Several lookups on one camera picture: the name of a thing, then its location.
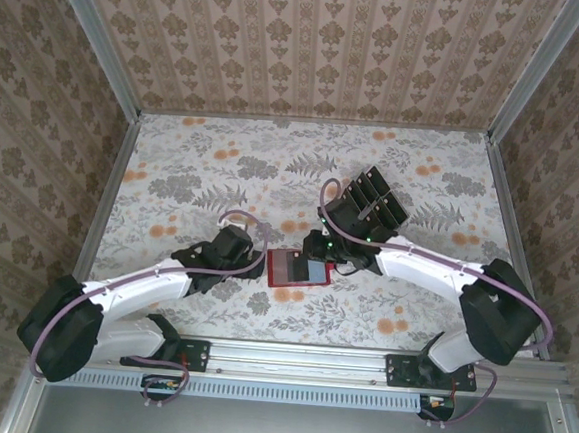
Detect black credit card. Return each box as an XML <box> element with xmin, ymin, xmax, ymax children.
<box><xmin>283</xmin><ymin>255</ymin><xmax>312</xmax><ymax>283</ymax></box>
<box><xmin>378</xmin><ymin>192</ymin><xmax>414</xmax><ymax>227</ymax></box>
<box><xmin>363</xmin><ymin>164</ymin><xmax>396</xmax><ymax>196</ymax></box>
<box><xmin>351</xmin><ymin>175</ymin><xmax>382</xmax><ymax>204</ymax></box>
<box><xmin>341</xmin><ymin>183</ymin><xmax>368</xmax><ymax>208</ymax></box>
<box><xmin>368</xmin><ymin>200</ymin><xmax>402</xmax><ymax>231</ymax></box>

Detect aluminium frame post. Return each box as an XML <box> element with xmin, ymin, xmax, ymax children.
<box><xmin>32</xmin><ymin>0</ymin><xmax>152</xmax><ymax>122</ymax></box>
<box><xmin>486</xmin><ymin>0</ymin><xmax>579</xmax><ymax>153</ymax></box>

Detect small black connector board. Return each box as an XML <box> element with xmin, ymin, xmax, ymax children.
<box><xmin>140</xmin><ymin>372</ymin><xmax>187</xmax><ymax>394</ymax></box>
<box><xmin>417</xmin><ymin>392</ymin><xmax>458</xmax><ymax>422</ymax></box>

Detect aluminium table edge rail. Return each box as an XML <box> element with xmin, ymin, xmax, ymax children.
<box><xmin>71</xmin><ymin>107</ymin><xmax>146</xmax><ymax>283</ymax></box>
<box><xmin>467</xmin><ymin>136</ymin><xmax>568</xmax><ymax>362</ymax></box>

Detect floral patterned table cover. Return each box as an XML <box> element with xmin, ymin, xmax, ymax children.
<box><xmin>75</xmin><ymin>102</ymin><xmax>553</xmax><ymax>363</ymax></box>

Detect red leather card holder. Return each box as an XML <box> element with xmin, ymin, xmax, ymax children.
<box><xmin>263</xmin><ymin>247</ymin><xmax>336</xmax><ymax>294</ymax></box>

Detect long aluminium base rail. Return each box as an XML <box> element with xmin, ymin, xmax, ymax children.
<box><xmin>29</xmin><ymin>320</ymin><xmax>574</xmax><ymax>406</ymax></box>

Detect white slotted cable duct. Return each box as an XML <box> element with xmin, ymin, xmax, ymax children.
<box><xmin>69</xmin><ymin>364</ymin><xmax>427</xmax><ymax>416</ymax></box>

